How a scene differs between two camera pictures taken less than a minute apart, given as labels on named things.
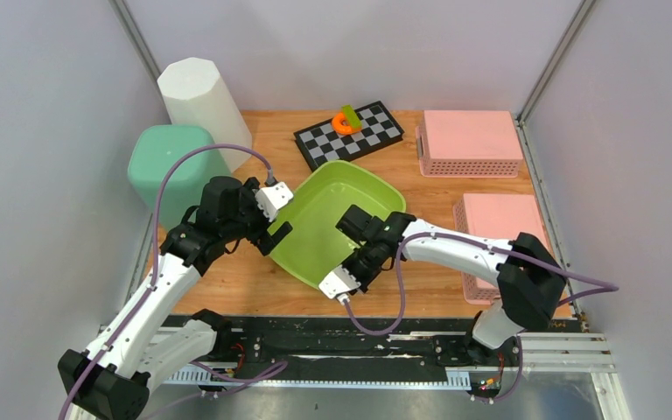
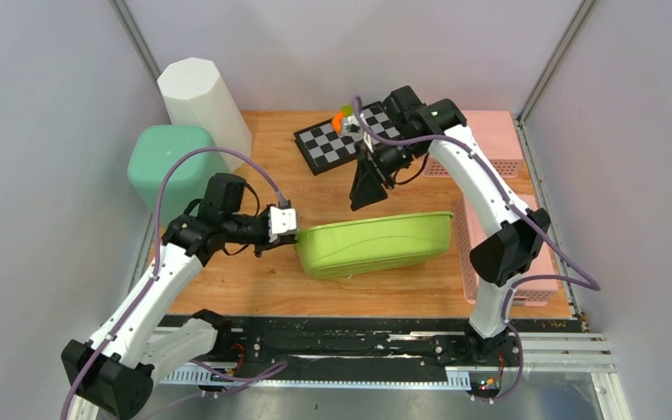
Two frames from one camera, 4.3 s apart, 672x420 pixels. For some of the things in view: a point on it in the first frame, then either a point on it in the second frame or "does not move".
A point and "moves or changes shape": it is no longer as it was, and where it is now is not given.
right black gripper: [365, 283] -> [367, 186]
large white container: [196, 94] does not move
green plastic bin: [154, 149] does not move
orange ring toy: [340, 125] does not move
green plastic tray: [316, 247] moves or changes shape
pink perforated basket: [468, 143] does not move
